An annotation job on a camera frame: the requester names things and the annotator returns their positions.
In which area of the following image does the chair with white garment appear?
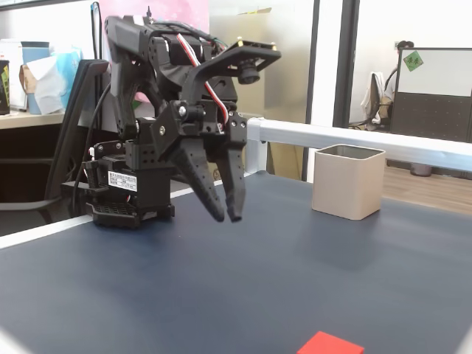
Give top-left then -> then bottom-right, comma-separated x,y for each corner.
360,72 -> 395,125

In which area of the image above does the pink cloth with skyline print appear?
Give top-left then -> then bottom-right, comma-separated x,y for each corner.
99,0 -> 211,111

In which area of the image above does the grey waste bin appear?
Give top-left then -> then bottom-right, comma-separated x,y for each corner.
409,163 -> 433,177

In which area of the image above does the blue cup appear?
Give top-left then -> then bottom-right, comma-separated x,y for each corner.
21,41 -> 51,116

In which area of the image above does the black box with green print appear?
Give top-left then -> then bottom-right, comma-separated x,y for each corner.
0,58 -> 12,116

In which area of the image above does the person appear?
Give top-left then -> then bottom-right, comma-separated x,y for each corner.
395,39 -> 417,56

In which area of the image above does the red white servo cable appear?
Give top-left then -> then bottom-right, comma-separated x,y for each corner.
176,33 -> 230,128

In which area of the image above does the aluminium table rail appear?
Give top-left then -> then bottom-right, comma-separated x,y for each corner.
244,117 -> 472,175

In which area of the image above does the black partition post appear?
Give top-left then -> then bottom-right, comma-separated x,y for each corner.
333,0 -> 361,128

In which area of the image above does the red cube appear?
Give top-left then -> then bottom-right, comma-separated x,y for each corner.
296,330 -> 366,354

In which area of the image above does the green square sticker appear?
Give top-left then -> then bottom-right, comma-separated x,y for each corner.
402,50 -> 426,72

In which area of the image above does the gripper camera with black mount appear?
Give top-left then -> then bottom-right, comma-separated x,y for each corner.
180,36 -> 282,111

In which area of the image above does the black power cable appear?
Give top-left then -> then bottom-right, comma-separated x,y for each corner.
71,83 -> 113,219

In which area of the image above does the small cardboard box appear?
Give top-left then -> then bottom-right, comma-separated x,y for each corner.
206,162 -> 226,182

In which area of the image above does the light blue tissue pack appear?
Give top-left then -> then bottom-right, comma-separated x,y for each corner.
50,46 -> 84,108

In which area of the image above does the camera cable with coloured wires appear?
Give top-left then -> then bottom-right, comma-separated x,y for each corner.
209,35 -> 230,52

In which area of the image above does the white crumpled bag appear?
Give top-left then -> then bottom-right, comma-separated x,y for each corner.
24,55 -> 66,116

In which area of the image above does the beige square container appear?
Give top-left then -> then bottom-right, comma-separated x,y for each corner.
311,143 -> 387,222

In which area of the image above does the office partition with whiteboard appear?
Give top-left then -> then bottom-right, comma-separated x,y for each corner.
389,46 -> 472,143

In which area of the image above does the wooden desk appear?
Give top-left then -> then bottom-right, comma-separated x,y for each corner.
0,109 -> 67,131

